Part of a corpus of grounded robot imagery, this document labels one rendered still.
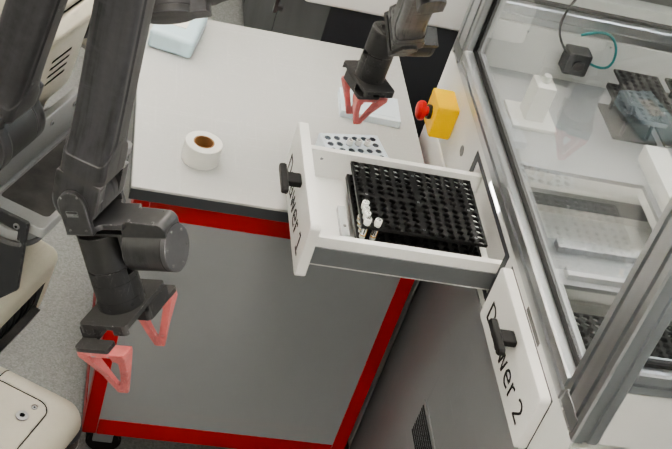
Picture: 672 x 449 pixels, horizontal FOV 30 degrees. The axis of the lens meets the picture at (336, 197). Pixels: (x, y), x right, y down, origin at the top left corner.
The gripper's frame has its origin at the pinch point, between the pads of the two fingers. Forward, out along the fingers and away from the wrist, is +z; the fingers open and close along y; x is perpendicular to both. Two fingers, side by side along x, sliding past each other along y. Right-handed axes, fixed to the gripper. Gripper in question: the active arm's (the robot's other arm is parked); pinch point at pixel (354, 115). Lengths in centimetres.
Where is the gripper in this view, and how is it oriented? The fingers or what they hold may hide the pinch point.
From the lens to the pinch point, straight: 239.3
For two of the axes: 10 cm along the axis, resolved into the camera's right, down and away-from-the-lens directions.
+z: -3.1, 7.6, 5.7
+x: -8.7, 0.3, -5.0
